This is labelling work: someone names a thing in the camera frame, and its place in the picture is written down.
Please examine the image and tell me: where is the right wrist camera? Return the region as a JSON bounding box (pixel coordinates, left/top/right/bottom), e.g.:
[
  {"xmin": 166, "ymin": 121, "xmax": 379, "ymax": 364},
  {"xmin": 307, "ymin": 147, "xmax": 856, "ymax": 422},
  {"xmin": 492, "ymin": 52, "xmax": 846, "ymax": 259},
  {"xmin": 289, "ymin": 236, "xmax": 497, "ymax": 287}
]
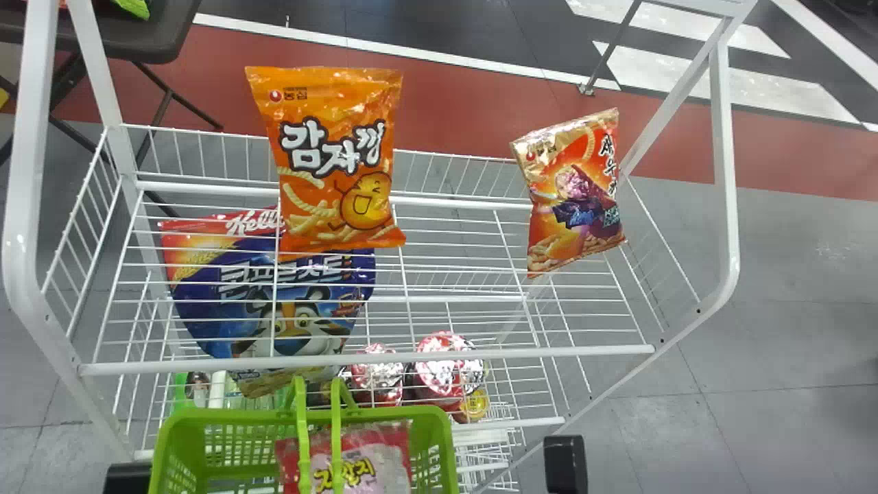
[{"xmin": 543, "ymin": 434, "xmax": 589, "ymax": 494}]

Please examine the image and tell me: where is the orange snack packet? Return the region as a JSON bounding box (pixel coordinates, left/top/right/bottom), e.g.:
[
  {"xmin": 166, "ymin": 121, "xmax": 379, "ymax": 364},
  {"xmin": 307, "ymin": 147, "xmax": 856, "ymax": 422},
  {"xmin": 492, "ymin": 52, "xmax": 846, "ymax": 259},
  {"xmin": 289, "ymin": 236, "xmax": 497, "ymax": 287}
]
[{"xmin": 245, "ymin": 66, "xmax": 407, "ymax": 254}]

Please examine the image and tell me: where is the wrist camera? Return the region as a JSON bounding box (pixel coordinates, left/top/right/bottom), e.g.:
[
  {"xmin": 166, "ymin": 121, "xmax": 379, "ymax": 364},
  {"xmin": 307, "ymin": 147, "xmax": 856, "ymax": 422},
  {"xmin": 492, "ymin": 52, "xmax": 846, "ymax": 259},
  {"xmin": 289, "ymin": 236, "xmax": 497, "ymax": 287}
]
[
  {"xmin": 543, "ymin": 434, "xmax": 589, "ymax": 494},
  {"xmin": 102, "ymin": 460, "xmax": 154, "ymax": 494}
]

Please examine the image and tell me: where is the white wire rack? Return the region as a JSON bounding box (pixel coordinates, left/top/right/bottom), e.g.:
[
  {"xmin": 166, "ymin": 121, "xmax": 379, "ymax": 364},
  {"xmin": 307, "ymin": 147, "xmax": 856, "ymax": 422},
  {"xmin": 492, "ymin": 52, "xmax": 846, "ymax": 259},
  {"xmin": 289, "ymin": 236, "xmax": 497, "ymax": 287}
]
[{"xmin": 0, "ymin": 0, "xmax": 759, "ymax": 494}]

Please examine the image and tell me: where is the red and gold snack packet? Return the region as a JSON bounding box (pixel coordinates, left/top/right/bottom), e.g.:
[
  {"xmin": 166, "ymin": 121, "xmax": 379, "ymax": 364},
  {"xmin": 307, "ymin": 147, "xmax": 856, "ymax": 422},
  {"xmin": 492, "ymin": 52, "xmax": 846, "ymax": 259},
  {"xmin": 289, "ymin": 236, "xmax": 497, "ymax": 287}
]
[{"xmin": 509, "ymin": 108, "xmax": 627, "ymax": 279}]

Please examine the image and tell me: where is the green basket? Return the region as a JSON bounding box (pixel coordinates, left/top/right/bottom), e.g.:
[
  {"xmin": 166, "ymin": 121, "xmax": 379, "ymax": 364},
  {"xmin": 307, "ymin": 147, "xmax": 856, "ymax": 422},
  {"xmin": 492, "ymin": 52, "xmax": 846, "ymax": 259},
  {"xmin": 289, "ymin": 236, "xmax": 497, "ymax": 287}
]
[{"xmin": 147, "ymin": 375, "xmax": 461, "ymax": 494}]

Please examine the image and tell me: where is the blue cereal bag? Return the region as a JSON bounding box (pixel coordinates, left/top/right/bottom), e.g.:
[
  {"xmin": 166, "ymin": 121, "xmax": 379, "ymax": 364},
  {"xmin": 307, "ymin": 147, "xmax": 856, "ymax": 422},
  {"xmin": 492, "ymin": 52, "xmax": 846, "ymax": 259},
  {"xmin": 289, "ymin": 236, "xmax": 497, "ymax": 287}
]
[{"xmin": 158, "ymin": 207, "xmax": 377, "ymax": 362}]

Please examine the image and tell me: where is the tan snack packet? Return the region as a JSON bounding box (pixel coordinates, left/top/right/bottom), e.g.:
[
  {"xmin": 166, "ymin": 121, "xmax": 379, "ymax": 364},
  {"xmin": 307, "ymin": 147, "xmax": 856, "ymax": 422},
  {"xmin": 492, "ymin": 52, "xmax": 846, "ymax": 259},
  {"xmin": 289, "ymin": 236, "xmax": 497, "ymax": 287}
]
[{"xmin": 232, "ymin": 366, "xmax": 331, "ymax": 400}]

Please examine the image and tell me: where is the yellow can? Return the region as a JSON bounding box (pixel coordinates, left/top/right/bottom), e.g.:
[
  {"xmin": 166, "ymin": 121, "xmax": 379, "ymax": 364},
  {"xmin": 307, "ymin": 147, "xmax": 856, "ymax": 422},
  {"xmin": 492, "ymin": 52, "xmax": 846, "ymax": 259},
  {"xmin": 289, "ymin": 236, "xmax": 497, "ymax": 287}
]
[{"xmin": 455, "ymin": 388, "xmax": 492, "ymax": 424}]

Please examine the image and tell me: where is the red noodle cup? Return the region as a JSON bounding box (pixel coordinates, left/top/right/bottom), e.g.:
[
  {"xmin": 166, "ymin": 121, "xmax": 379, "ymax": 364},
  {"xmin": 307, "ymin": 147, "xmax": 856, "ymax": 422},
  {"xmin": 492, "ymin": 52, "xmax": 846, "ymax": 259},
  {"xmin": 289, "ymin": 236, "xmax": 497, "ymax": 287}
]
[
  {"xmin": 410, "ymin": 331, "xmax": 488, "ymax": 413},
  {"xmin": 348, "ymin": 342, "xmax": 407, "ymax": 407}
]

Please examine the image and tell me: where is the dark side table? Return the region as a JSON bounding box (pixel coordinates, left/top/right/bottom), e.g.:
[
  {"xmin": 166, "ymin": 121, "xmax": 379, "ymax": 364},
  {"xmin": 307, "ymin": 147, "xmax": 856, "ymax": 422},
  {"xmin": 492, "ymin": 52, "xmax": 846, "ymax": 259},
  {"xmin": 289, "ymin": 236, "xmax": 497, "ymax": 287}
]
[{"xmin": 0, "ymin": 0, "xmax": 224, "ymax": 219}]

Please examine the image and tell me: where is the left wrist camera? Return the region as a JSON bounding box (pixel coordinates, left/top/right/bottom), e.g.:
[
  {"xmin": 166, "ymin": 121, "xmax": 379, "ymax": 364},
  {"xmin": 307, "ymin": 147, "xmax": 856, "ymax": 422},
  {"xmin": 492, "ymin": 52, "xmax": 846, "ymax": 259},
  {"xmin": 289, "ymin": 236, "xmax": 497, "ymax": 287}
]
[{"xmin": 102, "ymin": 460, "xmax": 154, "ymax": 494}]

